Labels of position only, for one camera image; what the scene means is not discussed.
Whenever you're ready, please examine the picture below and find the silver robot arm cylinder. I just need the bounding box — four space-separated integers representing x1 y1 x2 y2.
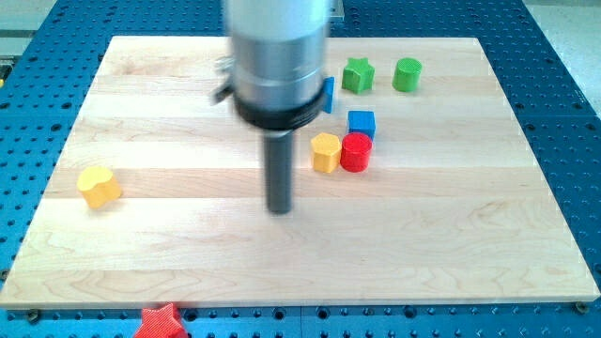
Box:
212 0 333 131

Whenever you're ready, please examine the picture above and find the blue triangle block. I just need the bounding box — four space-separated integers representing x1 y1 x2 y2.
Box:
323 77 335 114

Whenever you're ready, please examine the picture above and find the yellow heart block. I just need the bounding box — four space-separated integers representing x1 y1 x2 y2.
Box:
77 166 122 208

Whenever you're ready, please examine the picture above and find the black pusher rod tool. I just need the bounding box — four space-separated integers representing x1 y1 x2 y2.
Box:
263 131 294 214

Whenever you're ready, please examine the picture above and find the yellow hexagon block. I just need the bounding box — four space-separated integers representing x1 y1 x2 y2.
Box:
311 132 342 173

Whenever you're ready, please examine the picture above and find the red cylinder block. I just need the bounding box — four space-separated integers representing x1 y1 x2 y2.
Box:
340 132 373 173

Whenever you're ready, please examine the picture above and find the blue cube block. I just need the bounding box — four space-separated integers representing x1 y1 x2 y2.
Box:
347 111 377 140

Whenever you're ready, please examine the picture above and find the green star block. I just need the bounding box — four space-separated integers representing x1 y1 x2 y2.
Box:
342 57 375 94

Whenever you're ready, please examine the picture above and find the wooden board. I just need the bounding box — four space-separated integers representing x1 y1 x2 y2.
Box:
1 36 599 309

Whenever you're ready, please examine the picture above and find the green cylinder block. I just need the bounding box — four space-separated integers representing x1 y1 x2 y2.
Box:
392 57 423 92

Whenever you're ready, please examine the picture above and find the red star block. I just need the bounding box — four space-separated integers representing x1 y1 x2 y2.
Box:
133 303 189 338

